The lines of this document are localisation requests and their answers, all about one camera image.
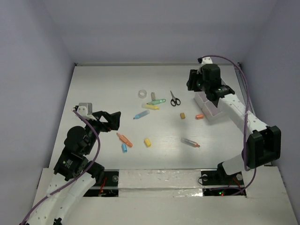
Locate black scissors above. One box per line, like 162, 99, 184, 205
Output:
170, 91, 181, 107

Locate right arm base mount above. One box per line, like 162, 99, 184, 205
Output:
197, 164, 247, 196

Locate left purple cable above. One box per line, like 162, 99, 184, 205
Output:
18, 110, 102, 225

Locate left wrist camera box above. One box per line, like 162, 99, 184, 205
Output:
75, 103, 92, 119

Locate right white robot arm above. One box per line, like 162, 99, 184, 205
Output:
187, 63, 281, 184

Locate yellow highlighter pen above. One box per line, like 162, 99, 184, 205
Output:
142, 104, 160, 110

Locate yellow pen cap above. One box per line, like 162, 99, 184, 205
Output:
144, 138, 151, 148

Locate blue highlighter pen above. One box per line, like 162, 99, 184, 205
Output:
133, 110, 150, 120

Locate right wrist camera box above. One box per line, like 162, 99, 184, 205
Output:
197, 57, 213, 68

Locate orange pen cap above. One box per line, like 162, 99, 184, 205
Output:
195, 114, 204, 120

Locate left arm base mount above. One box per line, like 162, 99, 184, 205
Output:
84, 170, 119, 197

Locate white four-compartment organizer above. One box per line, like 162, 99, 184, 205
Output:
194, 85, 227, 123

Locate brown eraser block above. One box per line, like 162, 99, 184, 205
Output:
180, 113, 186, 120

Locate green highlighter pen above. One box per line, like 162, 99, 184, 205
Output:
147, 98, 166, 105

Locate blue pen cap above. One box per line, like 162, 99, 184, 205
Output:
121, 143, 128, 153

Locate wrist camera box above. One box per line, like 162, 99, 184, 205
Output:
197, 57, 213, 68
75, 103, 92, 119

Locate grey orange-tipped marker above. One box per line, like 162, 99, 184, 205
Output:
180, 138, 200, 148

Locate orange highlighter pen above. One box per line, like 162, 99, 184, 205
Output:
117, 133, 133, 148

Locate small grey metal clip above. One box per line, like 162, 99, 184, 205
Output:
151, 92, 156, 100

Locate clear tape roll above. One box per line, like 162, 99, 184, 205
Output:
138, 90, 147, 98

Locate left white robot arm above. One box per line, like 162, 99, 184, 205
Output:
21, 106, 121, 225

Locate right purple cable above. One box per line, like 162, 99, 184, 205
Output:
197, 55, 257, 195

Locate purple cable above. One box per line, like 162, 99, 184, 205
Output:
18, 110, 102, 225
197, 55, 257, 195

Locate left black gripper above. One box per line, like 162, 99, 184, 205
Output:
84, 110, 121, 153

